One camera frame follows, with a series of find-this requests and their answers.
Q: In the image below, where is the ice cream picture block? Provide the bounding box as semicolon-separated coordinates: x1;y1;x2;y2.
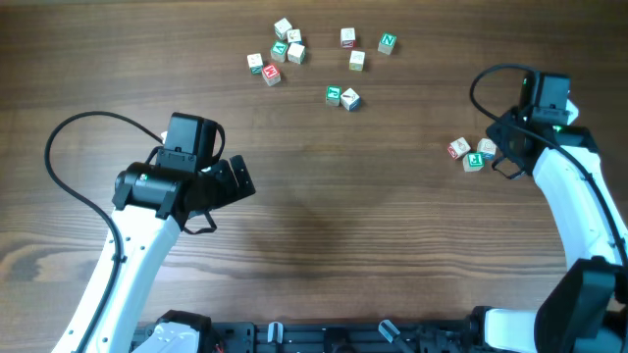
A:
447;137;471;160

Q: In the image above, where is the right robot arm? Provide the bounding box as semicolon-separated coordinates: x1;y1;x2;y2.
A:
475;66;627;352

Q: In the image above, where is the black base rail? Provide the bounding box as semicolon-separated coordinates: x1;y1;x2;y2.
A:
195;321;494;353

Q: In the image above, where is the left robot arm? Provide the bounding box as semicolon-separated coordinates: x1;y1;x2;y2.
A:
44;113;255;352

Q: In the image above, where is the small picture wooden block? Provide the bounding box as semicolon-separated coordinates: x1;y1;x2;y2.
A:
287;28;303;45

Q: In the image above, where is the green letter A block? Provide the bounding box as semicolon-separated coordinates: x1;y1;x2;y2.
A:
270;40;288;63

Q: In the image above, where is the green letter J block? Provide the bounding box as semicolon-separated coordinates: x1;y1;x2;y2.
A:
325;85;341;106

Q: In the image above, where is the teal sided wooden block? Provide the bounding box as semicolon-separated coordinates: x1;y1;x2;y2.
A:
274;18;292;40

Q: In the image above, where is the green sided left block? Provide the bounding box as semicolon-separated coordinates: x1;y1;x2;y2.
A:
246;53;264;75

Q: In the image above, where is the green letter F block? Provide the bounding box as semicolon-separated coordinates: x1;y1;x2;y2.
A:
463;153;485;173

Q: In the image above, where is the hammer picture wooden block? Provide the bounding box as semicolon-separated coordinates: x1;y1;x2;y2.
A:
340;88;361;112

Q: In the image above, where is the plain top wooden block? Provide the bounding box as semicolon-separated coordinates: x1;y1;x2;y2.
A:
288;42;306;65

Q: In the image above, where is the green letter N block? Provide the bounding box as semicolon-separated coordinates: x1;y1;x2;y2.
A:
378;32;396;55

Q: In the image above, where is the red sided top block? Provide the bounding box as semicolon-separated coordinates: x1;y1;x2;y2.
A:
340;27;357;48

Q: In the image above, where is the yellow sided wooden block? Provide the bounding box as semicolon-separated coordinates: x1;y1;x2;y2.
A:
349;50;366;72

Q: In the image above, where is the blue sided wooden block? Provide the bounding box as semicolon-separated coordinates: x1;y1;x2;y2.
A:
476;138;497;160

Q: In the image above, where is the red letter M block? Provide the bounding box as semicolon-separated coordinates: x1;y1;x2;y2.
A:
262;64;281;86

